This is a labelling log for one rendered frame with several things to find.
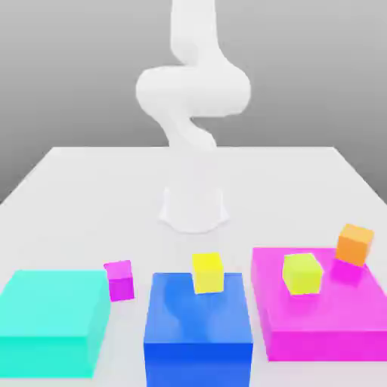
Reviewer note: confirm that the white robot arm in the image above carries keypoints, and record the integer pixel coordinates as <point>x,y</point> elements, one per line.
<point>193,90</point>

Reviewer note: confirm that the small magenta cube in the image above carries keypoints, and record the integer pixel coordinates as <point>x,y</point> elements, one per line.
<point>120,281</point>

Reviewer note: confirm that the small lime yellow cube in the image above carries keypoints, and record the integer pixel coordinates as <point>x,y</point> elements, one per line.
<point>302,275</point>

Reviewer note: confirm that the small orange cube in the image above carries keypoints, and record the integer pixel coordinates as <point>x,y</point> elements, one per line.
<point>353,246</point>

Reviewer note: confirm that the large blue box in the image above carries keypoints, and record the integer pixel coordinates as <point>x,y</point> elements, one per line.
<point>196,338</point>

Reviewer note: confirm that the large cyan box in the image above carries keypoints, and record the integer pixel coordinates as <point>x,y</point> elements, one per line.
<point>51,314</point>

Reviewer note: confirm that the large magenta box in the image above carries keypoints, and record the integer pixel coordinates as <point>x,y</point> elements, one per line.
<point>332,320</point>

